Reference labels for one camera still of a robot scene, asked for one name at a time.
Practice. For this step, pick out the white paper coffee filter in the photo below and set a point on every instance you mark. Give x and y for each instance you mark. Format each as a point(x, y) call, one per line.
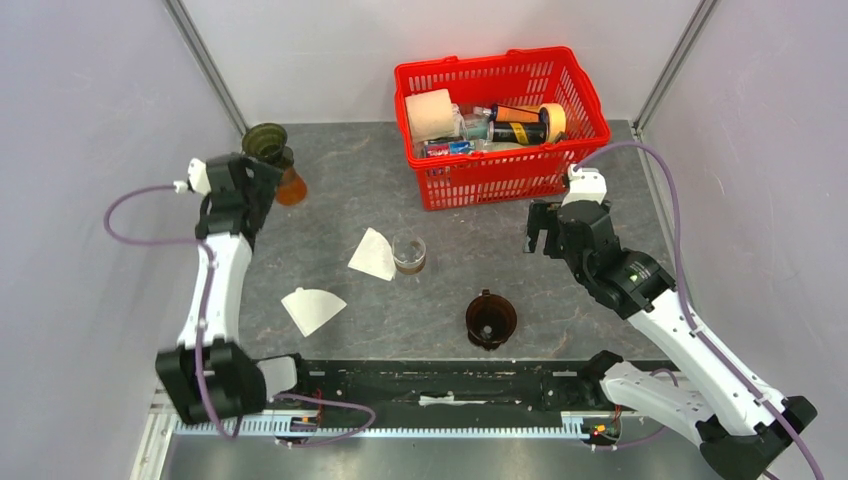
point(373, 256)

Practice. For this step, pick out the black orange cylinder can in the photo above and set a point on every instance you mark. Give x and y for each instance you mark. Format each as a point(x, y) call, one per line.
point(517, 124)

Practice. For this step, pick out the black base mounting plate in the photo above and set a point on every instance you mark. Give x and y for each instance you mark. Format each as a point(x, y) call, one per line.
point(451, 393)

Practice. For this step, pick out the small glass beaker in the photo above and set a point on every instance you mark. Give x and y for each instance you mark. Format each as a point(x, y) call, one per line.
point(409, 253)

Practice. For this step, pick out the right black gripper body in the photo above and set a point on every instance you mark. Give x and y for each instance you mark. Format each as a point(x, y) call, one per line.
point(579, 270)

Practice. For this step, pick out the yellow masking tape roll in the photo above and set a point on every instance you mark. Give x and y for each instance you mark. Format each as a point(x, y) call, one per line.
point(554, 117)

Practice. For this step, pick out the white cable duct strip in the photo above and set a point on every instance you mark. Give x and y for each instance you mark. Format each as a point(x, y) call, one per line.
point(289, 424)

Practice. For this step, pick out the clear plastic bottle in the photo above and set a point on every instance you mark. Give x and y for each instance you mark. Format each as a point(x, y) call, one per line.
point(475, 125)

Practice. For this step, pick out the brown transparent dripper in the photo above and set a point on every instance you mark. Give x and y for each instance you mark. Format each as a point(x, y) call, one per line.
point(490, 320)

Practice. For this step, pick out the beige paper roll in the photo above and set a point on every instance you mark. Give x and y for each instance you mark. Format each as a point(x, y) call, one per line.
point(431, 115)

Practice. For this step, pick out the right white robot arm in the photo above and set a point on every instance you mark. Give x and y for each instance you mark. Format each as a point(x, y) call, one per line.
point(739, 423)

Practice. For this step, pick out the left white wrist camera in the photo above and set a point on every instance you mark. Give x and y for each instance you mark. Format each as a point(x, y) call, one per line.
point(197, 180)

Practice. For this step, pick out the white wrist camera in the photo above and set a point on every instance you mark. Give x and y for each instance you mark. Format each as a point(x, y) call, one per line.
point(585, 184)
point(197, 180)

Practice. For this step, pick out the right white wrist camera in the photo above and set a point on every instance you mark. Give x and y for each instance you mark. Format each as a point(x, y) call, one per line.
point(585, 184)

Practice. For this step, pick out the green transparent dripper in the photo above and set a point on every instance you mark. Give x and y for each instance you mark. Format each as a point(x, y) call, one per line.
point(267, 143)

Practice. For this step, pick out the orange glass flask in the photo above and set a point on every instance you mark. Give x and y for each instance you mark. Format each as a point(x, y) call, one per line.
point(292, 189)

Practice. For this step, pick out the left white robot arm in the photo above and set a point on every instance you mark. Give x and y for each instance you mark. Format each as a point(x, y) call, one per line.
point(208, 377)

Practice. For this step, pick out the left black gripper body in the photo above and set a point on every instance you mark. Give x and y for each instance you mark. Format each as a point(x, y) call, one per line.
point(263, 188)

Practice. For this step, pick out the red plastic basket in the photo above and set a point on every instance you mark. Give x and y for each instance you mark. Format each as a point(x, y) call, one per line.
point(499, 171)

